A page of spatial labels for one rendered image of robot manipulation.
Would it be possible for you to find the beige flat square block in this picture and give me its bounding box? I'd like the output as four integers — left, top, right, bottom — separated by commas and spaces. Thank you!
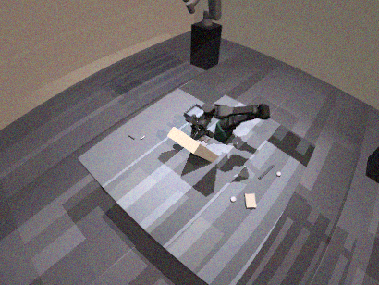
245, 194, 256, 208

